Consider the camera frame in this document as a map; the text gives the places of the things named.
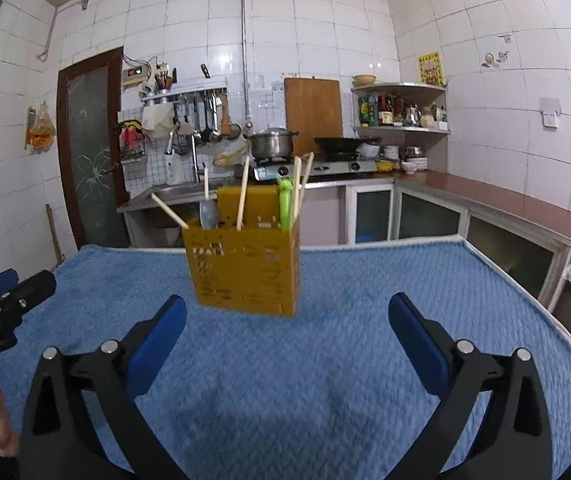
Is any stainless steel pot with lid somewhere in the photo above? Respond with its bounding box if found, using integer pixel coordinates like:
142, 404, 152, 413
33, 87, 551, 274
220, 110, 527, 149
247, 127, 299, 160

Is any dark framed glass door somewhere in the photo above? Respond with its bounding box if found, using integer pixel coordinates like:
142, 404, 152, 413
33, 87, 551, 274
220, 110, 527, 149
56, 48, 129, 248

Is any stainless gas stove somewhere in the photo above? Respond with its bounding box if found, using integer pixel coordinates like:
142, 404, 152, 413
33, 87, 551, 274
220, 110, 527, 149
248, 158, 377, 182

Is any wall utensil rack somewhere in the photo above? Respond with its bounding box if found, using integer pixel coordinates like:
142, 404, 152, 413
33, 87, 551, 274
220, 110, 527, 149
140, 76, 228, 106

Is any metal spoon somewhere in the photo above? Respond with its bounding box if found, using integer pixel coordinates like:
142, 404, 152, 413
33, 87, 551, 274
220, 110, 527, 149
200, 200, 219, 230

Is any beige bowl on shelf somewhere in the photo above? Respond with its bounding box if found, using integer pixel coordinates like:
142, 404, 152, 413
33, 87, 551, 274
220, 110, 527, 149
353, 74, 377, 87

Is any black wok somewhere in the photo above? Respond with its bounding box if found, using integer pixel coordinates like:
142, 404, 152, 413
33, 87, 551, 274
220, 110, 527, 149
315, 136, 382, 155

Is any vertical metal pipe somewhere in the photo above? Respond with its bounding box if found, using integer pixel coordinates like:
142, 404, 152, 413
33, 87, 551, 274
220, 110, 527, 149
240, 0, 252, 122

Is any stainless steel sink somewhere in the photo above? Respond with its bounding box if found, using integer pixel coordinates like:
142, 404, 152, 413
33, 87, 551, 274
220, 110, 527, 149
148, 179, 234, 202

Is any corner shelf unit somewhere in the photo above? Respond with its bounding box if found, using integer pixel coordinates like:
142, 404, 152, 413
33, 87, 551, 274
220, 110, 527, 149
351, 81, 450, 172

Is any wooden cutting board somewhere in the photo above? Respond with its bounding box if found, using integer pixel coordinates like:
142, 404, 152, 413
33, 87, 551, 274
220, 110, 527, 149
284, 77, 343, 156

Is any green handled utensil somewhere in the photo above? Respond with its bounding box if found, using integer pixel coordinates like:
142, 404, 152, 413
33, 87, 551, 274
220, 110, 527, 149
278, 178, 294, 231

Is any chrome faucet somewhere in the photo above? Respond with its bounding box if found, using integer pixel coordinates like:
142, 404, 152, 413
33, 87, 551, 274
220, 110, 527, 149
163, 126, 202, 185

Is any hanging plastic bag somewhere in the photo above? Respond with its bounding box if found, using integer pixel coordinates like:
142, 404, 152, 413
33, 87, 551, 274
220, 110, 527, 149
24, 101, 56, 153

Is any yellow wall poster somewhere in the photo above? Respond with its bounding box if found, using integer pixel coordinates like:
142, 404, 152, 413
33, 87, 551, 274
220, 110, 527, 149
417, 51, 445, 87

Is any glass cabinet door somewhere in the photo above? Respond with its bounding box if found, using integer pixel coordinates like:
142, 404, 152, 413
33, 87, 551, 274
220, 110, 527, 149
346, 183, 394, 245

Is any yellow perforated utensil holder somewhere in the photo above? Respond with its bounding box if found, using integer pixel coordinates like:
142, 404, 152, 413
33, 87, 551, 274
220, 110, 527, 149
182, 185, 299, 318

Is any blue textured towel mat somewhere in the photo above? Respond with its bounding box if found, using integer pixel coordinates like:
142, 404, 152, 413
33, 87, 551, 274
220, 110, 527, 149
0, 242, 571, 479

